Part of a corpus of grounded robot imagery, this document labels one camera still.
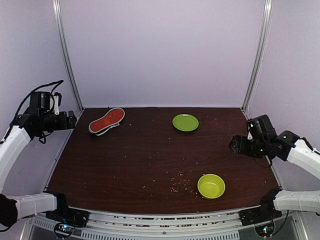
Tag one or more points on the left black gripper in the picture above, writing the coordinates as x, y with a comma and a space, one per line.
63, 124

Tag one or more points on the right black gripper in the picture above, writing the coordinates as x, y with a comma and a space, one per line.
242, 148

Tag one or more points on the black white canvas sneaker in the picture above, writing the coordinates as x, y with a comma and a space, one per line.
109, 121

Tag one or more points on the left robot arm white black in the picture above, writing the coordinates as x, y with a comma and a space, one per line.
20, 133

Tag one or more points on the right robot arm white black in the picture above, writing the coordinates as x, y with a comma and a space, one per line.
298, 170

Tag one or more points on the yellow-green bowl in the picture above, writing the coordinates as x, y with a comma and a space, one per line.
211, 186

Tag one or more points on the green plate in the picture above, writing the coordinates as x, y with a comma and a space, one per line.
185, 122

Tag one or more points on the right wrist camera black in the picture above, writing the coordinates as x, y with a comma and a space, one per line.
261, 128

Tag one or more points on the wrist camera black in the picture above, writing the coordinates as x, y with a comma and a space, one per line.
261, 128
44, 102

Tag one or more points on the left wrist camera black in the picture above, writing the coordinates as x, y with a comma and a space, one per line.
44, 102

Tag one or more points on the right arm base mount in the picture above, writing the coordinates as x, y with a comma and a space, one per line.
257, 215

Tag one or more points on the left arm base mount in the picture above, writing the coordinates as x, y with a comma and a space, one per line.
73, 217

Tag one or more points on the left aluminium frame post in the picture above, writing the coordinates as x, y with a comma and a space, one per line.
65, 53

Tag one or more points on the aluminium frame post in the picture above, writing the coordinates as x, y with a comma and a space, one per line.
65, 53
257, 64

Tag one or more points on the front aluminium rail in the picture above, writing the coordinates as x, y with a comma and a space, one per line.
220, 225

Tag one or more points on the right aluminium frame post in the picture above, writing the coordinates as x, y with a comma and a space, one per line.
257, 64

